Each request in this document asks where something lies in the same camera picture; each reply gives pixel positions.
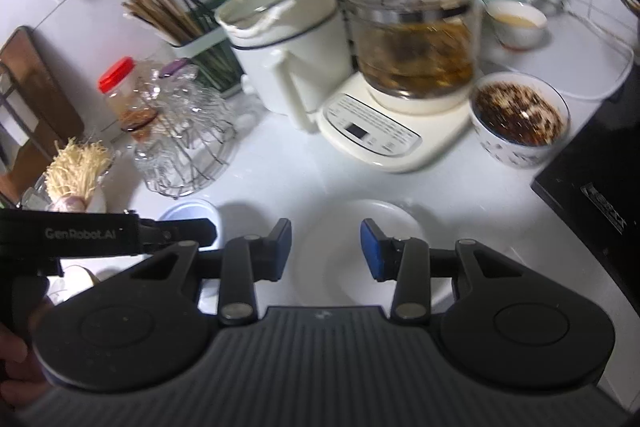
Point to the purple onion piece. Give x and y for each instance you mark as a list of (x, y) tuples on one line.
[(67, 204)]

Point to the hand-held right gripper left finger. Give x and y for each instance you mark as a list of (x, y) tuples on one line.
[(283, 249)]

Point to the plain white bowl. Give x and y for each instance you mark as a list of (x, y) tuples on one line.
[(330, 247)]

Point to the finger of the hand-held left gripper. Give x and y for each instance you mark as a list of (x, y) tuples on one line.
[(185, 229)]

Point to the small white tea cup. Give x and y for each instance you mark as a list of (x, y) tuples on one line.
[(517, 24)]

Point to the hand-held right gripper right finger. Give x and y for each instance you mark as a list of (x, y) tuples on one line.
[(371, 252)]

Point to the red lid plastic jar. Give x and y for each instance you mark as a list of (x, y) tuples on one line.
[(122, 97)]

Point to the purple glass cup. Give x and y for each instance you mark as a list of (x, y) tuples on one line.
[(176, 67)]

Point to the person's left hand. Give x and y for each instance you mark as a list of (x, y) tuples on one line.
[(12, 357)]

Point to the white electric cooking pot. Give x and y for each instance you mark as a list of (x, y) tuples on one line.
[(285, 47)]

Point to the light blue bowl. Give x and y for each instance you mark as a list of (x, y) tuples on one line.
[(190, 212)]

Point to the dark wooden cutting board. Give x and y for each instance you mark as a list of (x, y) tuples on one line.
[(45, 87)]

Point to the glass health kettle with base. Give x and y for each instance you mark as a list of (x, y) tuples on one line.
[(410, 37)]

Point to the patterned bowl of chili flakes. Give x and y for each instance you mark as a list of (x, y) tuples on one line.
[(517, 117)]

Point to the black induction cooktop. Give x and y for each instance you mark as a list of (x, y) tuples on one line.
[(600, 187)]

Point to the black knife rack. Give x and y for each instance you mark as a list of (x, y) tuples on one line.
[(12, 117)]

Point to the enoki mushroom bunch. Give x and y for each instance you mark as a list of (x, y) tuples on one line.
[(77, 167)]

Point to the bundle of wooden chopsticks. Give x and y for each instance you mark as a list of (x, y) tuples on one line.
[(165, 12)]

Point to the green chopstick holder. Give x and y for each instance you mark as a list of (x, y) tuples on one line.
[(215, 57)]

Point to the white bowl holding mushrooms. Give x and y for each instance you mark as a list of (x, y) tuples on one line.
[(97, 202)]

